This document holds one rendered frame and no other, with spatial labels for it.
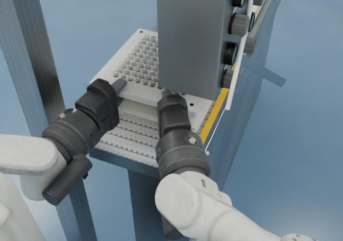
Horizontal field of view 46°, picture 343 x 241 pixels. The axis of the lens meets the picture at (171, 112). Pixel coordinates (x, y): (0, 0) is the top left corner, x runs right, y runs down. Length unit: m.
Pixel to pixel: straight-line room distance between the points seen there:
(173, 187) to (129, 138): 0.31
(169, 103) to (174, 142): 0.08
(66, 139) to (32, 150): 0.06
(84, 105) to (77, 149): 0.09
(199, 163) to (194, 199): 0.11
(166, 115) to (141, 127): 0.20
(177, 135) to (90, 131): 0.16
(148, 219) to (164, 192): 0.70
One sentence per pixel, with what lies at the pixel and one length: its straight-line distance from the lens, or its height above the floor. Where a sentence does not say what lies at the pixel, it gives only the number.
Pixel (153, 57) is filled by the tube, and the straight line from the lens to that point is 0.92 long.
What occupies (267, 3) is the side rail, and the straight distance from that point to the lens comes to 1.37.
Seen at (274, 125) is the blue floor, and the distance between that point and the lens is 2.16.
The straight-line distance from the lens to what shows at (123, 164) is 0.99.
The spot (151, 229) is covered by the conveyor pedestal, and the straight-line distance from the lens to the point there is 1.39.
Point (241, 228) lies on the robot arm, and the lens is 0.56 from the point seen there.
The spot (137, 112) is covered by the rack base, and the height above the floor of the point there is 0.89.
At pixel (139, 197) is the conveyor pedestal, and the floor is 0.44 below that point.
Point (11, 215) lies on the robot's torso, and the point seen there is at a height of 1.22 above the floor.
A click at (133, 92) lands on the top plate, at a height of 0.93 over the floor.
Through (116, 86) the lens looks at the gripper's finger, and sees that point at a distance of 0.85.
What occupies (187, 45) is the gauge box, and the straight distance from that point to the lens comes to 0.63.
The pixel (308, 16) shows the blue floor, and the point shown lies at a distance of 3.16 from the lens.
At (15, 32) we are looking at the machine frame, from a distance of 0.72.
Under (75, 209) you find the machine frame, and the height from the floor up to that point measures 0.61.
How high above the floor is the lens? 1.47
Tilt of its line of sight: 43 degrees down
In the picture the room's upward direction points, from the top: straight up
